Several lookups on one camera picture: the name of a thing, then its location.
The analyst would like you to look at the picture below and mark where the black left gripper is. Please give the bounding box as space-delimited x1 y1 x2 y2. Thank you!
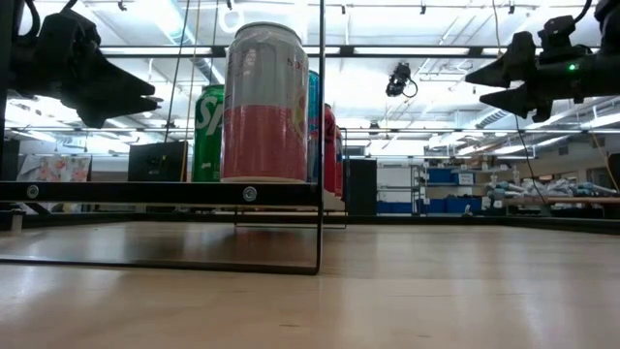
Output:
9 46 165 131

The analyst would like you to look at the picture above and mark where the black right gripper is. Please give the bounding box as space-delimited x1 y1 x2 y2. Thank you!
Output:
464 31 591 123

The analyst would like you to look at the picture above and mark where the green Sprite can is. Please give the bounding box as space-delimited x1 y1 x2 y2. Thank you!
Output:
192 83 227 184

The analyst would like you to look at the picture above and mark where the pink grapefruit sparkling water can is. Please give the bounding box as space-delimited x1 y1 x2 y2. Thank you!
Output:
220 20 310 184

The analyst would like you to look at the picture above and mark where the blue silver Red Bull can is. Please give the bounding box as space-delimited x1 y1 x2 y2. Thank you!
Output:
306 69 322 184

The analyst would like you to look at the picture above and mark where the red cola can black script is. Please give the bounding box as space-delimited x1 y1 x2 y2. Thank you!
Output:
322 102 337 194

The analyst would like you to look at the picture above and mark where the colourful floral poster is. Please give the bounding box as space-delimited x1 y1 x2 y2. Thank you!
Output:
17 153 93 183

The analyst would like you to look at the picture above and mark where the storage rack with blue bins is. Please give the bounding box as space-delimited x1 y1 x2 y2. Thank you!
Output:
376 163 490 216

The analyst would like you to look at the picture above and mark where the wooden workbench with robot parts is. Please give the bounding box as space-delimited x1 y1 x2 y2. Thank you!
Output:
483 176 620 219

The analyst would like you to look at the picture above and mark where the black cabinet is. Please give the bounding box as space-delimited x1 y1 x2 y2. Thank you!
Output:
344 158 379 217

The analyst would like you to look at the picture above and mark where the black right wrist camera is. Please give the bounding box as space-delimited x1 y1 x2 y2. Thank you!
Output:
538 14 591 64

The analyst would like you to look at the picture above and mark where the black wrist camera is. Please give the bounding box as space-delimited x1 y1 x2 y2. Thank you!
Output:
538 14 591 64
36 8 102 52

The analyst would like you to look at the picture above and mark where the dark hanging cable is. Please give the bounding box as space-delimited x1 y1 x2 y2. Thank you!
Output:
163 0 191 144

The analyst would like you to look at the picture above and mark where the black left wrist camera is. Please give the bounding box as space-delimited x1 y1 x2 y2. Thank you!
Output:
36 8 102 52

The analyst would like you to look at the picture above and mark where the yellow hanging cable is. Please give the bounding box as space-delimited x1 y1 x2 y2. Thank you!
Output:
593 135 620 193
179 0 202 183

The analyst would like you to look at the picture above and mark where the black ceiling camera with cable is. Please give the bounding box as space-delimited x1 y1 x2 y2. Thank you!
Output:
385 61 419 99

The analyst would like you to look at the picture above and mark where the black table edge rail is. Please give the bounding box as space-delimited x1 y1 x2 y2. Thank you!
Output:
0 211 620 237

